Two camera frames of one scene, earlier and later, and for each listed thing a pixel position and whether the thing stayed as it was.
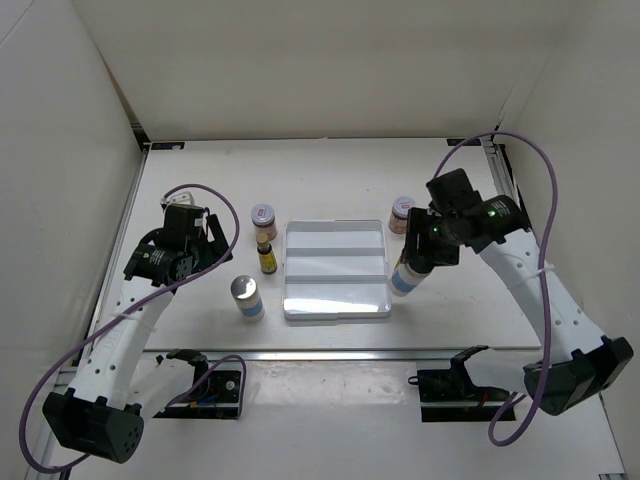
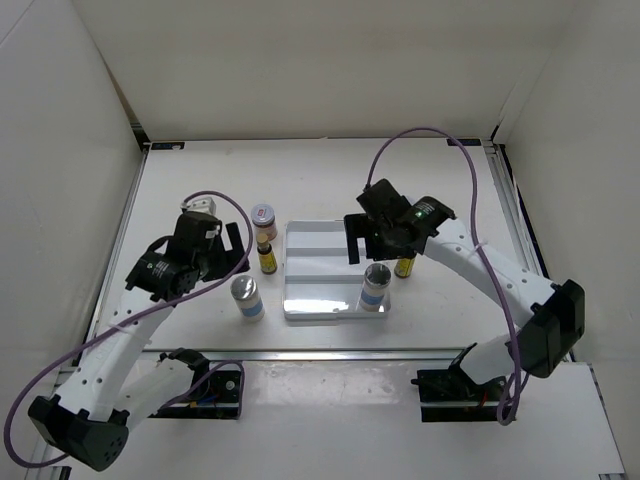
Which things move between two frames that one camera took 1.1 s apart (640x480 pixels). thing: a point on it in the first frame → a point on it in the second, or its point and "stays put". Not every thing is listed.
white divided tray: x=335 y=269 stays put
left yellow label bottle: x=267 y=257 stays put
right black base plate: x=446 y=397 stays put
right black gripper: x=418 y=221 → x=361 y=226
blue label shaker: x=404 y=279 → x=377 y=277
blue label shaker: x=245 y=292 stays put
